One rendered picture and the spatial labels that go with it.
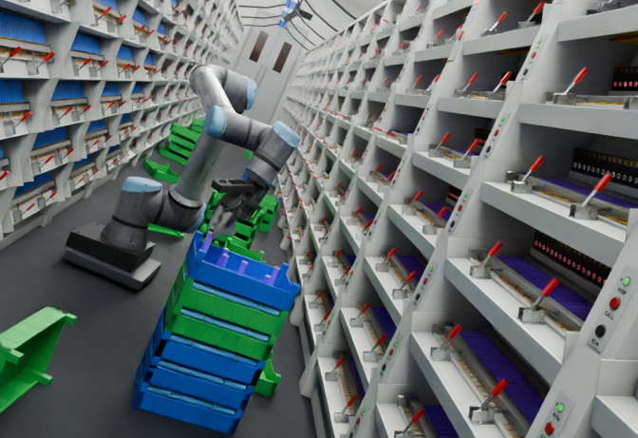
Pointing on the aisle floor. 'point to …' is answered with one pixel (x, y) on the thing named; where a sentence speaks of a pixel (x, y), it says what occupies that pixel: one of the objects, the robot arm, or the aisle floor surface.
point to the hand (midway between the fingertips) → (211, 232)
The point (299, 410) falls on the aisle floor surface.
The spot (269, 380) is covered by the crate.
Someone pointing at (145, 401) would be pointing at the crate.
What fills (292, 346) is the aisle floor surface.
